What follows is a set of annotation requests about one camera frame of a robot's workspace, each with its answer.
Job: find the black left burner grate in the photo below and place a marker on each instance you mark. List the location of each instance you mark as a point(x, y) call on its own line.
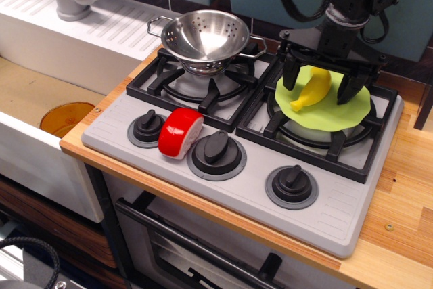
point(222, 98)

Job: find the yellow toy banana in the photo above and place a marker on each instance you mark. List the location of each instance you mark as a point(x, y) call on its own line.
point(315, 90)

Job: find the orange sink drain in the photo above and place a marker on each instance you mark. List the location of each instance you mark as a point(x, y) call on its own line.
point(63, 118)

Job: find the black stove knob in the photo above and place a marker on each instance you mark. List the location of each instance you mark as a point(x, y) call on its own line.
point(291, 187)
point(217, 157)
point(145, 130)

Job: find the black middle stove knob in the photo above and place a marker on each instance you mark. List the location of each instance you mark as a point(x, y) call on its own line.
point(217, 157)

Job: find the black right burner grate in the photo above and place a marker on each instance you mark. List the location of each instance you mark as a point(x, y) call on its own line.
point(356, 153)

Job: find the black left stove knob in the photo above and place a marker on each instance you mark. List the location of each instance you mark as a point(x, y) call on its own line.
point(145, 130)

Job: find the black burner grate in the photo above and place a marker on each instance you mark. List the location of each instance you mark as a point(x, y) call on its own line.
point(356, 153)
point(222, 98)

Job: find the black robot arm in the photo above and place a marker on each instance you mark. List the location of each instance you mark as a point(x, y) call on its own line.
point(347, 13)

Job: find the grey toy stove top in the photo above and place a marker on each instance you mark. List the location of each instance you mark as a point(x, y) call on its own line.
point(332, 223)

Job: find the white toy sink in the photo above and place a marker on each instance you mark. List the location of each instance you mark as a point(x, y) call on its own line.
point(47, 62)

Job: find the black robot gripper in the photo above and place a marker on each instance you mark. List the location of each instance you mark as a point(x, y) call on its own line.
point(334, 47)

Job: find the green round plate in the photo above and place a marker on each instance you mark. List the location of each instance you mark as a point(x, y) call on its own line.
point(326, 115)

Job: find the toy oven door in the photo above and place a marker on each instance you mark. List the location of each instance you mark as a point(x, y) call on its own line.
point(184, 250)

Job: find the black right stove knob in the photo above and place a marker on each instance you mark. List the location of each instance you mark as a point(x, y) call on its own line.
point(291, 187)

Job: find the steel colander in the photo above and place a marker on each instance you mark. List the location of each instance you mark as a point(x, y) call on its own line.
point(206, 41)

